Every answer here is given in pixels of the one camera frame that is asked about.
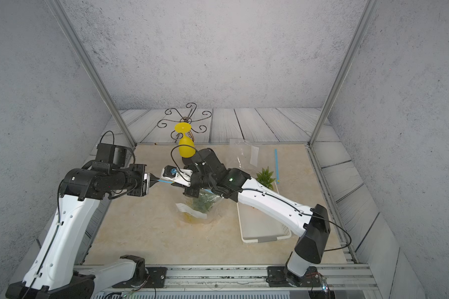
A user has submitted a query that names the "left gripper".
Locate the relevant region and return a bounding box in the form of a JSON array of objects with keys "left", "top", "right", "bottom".
[{"left": 111, "top": 163, "right": 161, "bottom": 196}]

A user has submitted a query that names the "zip-top bag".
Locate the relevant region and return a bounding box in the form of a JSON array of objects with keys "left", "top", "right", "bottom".
[
  {"left": 226, "top": 139, "right": 280, "bottom": 187},
  {"left": 158, "top": 179, "right": 223, "bottom": 224}
]

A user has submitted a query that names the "pineapple from bag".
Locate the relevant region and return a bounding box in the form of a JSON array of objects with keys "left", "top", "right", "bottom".
[{"left": 256, "top": 167, "right": 276, "bottom": 190}]

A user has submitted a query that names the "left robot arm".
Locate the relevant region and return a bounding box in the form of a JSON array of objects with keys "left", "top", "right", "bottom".
[{"left": 6, "top": 142, "right": 154, "bottom": 299}]

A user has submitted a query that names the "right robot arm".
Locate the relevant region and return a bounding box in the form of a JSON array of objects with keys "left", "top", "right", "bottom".
[{"left": 174, "top": 148, "right": 351, "bottom": 278}]

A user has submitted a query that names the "yellow plastic wine glass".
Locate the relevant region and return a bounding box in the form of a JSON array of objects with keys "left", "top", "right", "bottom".
[{"left": 175, "top": 122, "right": 196, "bottom": 158}]

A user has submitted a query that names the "white perforated plastic basket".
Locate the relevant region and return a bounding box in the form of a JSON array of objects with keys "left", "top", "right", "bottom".
[{"left": 237, "top": 203, "right": 292, "bottom": 244}]

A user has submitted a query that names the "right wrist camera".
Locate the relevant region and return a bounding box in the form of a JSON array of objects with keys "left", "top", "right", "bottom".
[{"left": 160, "top": 165, "right": 193, "bottom": 187}]

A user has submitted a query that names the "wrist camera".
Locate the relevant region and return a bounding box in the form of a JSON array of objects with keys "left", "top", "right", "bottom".
[
  {"left": 96, "top": 143, "right": 128, "bottom": 168},
  {"left": 160, "top": 165, "right": 193, "bottom": 187}
]

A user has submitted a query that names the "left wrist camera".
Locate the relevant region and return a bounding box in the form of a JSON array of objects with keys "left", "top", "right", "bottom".
[{"left": 96, "top": 143, "right": 128, "bottom": 168}]

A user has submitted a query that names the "copper wire glass stand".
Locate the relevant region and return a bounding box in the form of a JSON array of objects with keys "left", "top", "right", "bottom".
[{"left": 156, "top": 102, "right": 213, "bottom": 164}]

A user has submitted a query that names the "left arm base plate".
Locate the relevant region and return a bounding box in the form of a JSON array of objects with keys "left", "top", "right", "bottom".
[{"left": 112, "top": 267, "right": 168, "bottom": 290}]

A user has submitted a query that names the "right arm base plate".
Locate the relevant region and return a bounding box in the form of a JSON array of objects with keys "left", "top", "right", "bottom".
[{"left": 266, "top": 266, "right": 323, "bottom": 288}]

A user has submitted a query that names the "aluminium mounting rail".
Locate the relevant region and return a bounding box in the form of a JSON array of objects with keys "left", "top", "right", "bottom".
[{"left": 94, "top": 264, "right": 382, "bottom": 299}]

